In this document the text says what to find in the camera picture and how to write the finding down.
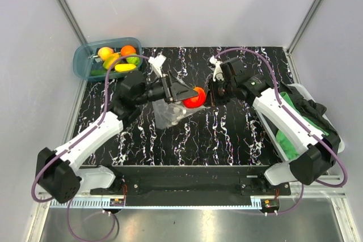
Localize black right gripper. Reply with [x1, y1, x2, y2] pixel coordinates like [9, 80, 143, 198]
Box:
[203, 77, 236, 108]

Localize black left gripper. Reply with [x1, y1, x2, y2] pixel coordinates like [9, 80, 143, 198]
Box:
[135, 70, 198, 106]

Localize red fake apple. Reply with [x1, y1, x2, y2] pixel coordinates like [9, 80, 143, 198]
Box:
[183, 87, 206, 109]

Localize clear polka dot zip bag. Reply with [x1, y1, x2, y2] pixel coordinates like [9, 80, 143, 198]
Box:
[152, 100, 205, 129]

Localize green fake lime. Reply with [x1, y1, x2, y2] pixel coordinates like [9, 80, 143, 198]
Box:
[126, 53, 141, 66]

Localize yellow fake banana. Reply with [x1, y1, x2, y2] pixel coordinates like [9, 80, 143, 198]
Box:
[114, 63, 137, 73]

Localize orange fake fruit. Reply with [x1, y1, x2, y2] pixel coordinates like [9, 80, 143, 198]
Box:
[120, 45, 137, 56]

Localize yellow green fake mango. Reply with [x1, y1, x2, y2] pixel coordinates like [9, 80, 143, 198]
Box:
[103, 53, 121, 70]

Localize yellow fake fruit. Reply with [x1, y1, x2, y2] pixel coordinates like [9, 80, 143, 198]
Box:
[97, 46, 114, 61]

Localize dark green fake cucumber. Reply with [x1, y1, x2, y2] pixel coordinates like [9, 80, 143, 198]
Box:
[90, 70, 107, 77]

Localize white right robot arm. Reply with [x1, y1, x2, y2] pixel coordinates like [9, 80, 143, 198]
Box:
[205, 57, 341, 195]

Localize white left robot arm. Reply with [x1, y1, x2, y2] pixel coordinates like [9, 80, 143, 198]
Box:
[31, 71, 198, 203]

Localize white laundry basket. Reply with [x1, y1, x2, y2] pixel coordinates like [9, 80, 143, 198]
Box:
[255, 83, 345, 168]

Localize green cloth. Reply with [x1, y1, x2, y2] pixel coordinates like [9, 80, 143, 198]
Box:
[269, 92, 328, 161]

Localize blue transparent plastic container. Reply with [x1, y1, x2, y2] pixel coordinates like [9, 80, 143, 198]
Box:
[73, 37, 143, 82]

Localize black cloth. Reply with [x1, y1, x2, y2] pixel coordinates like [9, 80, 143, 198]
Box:
[276, 82, 345, 158]

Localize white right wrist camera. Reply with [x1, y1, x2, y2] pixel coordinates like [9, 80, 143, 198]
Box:
[209, 56, 225, 82]

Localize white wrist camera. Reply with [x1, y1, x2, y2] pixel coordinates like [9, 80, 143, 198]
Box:
[209, 56, 225, 82]
[148, 54, 166, 78]

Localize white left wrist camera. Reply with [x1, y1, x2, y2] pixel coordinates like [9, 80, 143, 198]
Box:
[148, 54, 166, 78]

